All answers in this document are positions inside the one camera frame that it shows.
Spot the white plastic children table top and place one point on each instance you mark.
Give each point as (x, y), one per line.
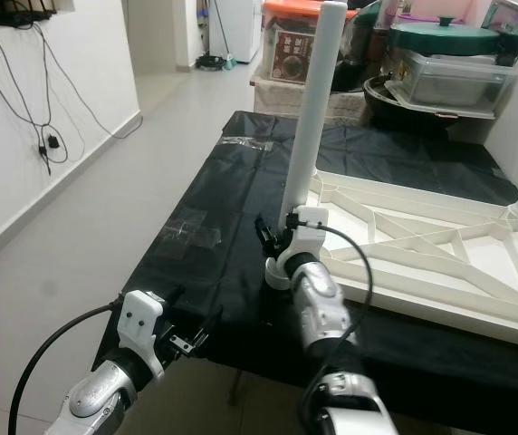
(431, 258)

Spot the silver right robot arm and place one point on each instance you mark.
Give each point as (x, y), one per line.
(322, 313)

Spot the black table cloth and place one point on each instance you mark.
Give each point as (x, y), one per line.
(205, 263)

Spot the large clear tape patch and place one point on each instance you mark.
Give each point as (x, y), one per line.
(194, 231)

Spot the beige cloth covered bench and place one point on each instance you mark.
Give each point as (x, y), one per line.
(282, 98)

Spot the black floor mop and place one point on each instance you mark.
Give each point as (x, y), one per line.
(212, 62)

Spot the orange lid storage box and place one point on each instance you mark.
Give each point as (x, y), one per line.
(291, 50)

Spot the black power adapter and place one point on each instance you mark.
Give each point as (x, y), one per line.
(52, 141)

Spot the white cabinet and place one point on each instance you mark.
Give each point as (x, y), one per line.
(236, 27)

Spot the clear plastic storage box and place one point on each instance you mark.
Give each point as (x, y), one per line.
(458, 82)

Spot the dark green round lid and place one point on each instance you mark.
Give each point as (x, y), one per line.
(445, 38)

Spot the pink storage box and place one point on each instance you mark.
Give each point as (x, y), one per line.
(445, 9)

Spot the black network devices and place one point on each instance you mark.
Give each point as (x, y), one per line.
(5, 11)

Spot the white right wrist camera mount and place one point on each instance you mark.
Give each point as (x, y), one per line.
(306, 222)

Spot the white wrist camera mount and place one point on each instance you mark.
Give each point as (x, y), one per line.
(306, 222)
(141, 322)

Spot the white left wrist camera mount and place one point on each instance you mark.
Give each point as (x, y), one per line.
(141, 322)

